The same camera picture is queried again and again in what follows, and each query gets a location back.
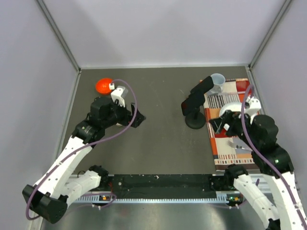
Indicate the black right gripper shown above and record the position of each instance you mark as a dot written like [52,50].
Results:
[229,117]

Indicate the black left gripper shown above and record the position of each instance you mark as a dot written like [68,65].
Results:
[127,117]

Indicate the black smartphone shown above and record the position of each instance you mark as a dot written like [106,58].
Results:
[193,102]
[204,86]

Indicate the black camera stand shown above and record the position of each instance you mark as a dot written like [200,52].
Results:
[195,120]

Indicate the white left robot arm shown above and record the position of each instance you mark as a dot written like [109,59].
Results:
[52,194]

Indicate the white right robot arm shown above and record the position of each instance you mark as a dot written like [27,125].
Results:
[285,212]

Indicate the white plate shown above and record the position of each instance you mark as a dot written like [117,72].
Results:
[232,106]

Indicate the colourful patchwork placemat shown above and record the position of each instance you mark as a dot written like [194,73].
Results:
[223,154]

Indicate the orange bowl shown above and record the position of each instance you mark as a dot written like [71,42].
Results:
[102,86]

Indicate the light blue ceramic cup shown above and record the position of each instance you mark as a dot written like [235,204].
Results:
[218,82]

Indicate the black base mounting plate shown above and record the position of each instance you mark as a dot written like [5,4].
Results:
[164,186]

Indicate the fork with pink handle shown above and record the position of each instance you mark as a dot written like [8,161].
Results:
[235,146]

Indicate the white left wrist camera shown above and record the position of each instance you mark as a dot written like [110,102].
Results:
[118,96]

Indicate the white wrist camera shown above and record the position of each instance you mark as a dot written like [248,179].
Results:
[252,106]
[118,96]

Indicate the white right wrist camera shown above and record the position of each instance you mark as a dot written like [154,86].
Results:
[252,106]

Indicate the pink handled spoon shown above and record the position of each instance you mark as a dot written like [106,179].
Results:
[230,93]

